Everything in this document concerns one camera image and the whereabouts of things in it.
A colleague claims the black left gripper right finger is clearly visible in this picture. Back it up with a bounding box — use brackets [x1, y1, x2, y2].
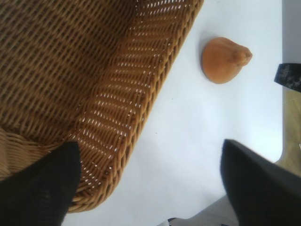
[221, 138, 301, 226]

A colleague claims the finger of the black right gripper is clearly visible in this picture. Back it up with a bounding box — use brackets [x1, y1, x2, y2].
[274, 63, 301, 92]

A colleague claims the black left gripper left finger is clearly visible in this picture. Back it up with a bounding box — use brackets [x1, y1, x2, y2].
[0, 142, 82, 226]

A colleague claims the orange knobbed mandarin fruit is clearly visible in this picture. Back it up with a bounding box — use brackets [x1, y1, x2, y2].
[201, 37, 253, 84]

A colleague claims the brown woven wicker basket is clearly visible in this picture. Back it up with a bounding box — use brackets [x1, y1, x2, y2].
[0, 0, 205, 214]

